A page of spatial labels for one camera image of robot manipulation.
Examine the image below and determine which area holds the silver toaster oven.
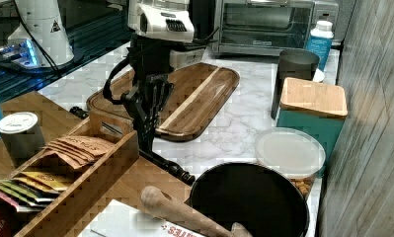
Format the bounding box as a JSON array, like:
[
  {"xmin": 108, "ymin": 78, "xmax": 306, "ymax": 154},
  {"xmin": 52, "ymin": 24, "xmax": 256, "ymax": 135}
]
[{"xmin": 212, "ymin": 0, "xmax": 339, "ymax": 55}]

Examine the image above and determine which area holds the dark grey metal cup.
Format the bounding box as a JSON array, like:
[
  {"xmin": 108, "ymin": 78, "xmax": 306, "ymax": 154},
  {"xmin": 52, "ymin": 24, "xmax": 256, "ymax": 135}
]
[{"xmin": 271, "ymin": 48, "xmax": 320, "ymax": 119}]

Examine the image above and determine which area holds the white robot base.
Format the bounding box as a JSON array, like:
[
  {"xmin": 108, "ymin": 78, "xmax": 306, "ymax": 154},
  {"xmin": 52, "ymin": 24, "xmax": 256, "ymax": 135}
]
[{"xmin": 0, "ymin": 0, "xmax": 75, "ymax": 70}]

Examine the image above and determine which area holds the silver shaker white lid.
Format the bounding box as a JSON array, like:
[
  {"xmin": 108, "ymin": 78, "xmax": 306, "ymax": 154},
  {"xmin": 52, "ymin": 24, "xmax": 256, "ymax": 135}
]
[{"xmin": 0, "ymin": 112, "xmax": 45, "ymax": 167}]

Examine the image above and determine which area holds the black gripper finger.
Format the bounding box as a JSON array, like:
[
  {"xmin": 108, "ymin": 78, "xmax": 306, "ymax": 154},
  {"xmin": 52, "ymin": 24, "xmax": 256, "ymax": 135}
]
[
  {"xmin": 133, "ymin": 113, "xmax": 152, "ymax": 153},
  {"xmin": 148, "ymin": 116, "xmax": 160, "ymax": 148}
]

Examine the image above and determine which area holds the clear jar of nuts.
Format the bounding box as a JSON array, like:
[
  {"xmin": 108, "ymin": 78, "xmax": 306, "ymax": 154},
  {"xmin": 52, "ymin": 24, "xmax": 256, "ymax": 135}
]
[{"xmin": 255, "ymin": 127, "xmax": 326, "ymax": 198}]

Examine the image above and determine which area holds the wooden tea bag organizer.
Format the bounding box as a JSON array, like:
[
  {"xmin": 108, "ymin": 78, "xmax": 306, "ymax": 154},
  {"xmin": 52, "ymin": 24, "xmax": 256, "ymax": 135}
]
[{"xmin": 0, "ymin": 119, "xmax": 138, "ymax": 237}]

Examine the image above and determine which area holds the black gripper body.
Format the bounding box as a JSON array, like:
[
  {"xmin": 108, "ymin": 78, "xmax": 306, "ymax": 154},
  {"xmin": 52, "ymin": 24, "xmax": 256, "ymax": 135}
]
[{"xmin": 120, "ymin": 35, "xmax": 205, "ymax": 127}]

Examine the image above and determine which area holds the blue bottle white cap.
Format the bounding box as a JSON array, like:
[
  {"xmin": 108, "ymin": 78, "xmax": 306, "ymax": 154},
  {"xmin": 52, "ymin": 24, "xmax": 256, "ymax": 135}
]
[{"xmin": 306, "ymin": 21, "xmax": 334, "ymax": 71}]

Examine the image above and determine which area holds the wooden spoon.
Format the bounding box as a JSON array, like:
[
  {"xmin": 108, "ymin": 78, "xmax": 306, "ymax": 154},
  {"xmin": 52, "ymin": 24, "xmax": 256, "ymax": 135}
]
[{"xmin": 140, "ymin": 186, "xmax": 253, "ymax": 237}]

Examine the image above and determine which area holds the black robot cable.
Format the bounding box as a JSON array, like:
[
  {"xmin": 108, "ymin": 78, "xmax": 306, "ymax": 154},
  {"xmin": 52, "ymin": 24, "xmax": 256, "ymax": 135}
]
[{"xmin": 102, "ymin": 55, "xmax": 133, "ymax": 106}]

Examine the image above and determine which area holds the black utensil crock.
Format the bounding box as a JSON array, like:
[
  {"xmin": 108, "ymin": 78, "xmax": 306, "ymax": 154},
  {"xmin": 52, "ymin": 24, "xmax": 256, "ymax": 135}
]
[{"xmin": 190, "ymin": 163, "xmax": 309, "ymax": 237}]

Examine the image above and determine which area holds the wooden serving tray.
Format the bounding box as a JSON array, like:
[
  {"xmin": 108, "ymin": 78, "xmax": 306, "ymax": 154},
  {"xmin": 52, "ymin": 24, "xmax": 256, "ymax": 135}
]
[{"xmin": 86, "ymin": 61, "xmax": 241, "ymax": 143}]

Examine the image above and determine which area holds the teal canister bamboo lid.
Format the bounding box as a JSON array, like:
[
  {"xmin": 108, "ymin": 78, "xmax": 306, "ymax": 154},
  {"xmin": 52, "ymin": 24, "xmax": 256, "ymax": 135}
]
[{"xmin": 276, "ymin": 77, "xmax": 348, "ymax": 177}]

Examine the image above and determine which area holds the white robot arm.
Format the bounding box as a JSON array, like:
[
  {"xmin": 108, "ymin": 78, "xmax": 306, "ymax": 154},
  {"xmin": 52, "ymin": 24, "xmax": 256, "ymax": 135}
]
[{"xmin": 121, "ymin": 0, "xmax": 210, "ymax": 151}]

